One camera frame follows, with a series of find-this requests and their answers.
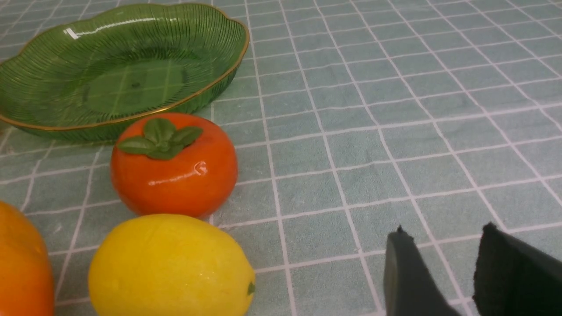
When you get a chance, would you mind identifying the green glass leaf plate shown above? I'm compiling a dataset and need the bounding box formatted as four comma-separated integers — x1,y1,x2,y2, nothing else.
0,3,250,142

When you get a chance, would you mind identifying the green checkered tablecloth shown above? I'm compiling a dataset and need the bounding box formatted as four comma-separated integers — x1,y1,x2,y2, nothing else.
0,0,562,316

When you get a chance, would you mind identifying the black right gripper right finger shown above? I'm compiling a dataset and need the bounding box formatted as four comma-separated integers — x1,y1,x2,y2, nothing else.
472,223,562,316

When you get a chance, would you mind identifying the orange persimmon with green leaf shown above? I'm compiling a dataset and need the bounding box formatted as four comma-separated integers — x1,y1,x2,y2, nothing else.
110,112,238,218

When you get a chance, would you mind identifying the orange yellow mango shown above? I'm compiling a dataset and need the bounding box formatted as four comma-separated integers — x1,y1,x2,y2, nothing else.
0,201,55,316

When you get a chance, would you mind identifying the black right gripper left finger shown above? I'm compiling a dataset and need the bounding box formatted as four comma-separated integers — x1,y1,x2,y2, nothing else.
383,226,459,316

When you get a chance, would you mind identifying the yellow lemon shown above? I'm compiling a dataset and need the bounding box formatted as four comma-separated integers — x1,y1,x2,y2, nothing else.
88,214,256,316

